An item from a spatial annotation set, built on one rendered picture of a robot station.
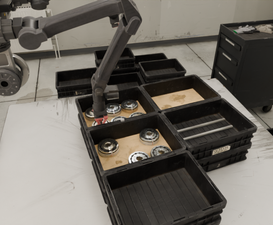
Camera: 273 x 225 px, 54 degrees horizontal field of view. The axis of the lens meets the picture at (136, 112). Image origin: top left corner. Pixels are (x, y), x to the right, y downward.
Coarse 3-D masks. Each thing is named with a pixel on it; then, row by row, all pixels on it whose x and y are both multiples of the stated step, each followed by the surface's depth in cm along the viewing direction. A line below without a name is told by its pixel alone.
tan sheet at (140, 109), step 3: (138, 102) 167; (120, 105) 164; (138, 105) 164; (138, 108) 162; (141, 108) 162; (138, 111) 159; (141, 111) 159; (144, 111) 159; (84, 114) 157; (120, 114) 157; (123, 114) 157; (126, 114) 157; (129, 114) 157; (84, 117) 155; (108, 117) 155; (111, 117) 155; (126, 117) 155; (87, 120) 153; (87, 123) 150; (90, 123) 150; (90, 126) 148
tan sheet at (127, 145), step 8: (136, 136) 141; (160, 136) 141; (120, 144) 137; (128, 144) 136; (136, 144) 136; (160, 144) 136; (120, 152) 132; (128, 152) 132; (104, 160) 128; (112, 160) 128; (120, 160) 128; (104, 168) 124
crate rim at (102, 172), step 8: (128, 120) 136; (136, 120) 137; (96, 128) 131; (168, 128) 131; (88, 136) 127; (176, 136) 126; (96, 152) 118; (168, 152) 118; (96, 160) 115; (144, 160) 114; (112, 168) 110; (120, 168) 110
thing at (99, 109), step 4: (104, 100) 133; (92, 104) 140; (96, 104) 132; (100, 104) 132; (104, 104) 134; (96, 108) 134; (100, 108) 133; (104, 108) 135; (96, 112) 134; (100, 112) 134; (104, 112) 134; (96, 116) 132
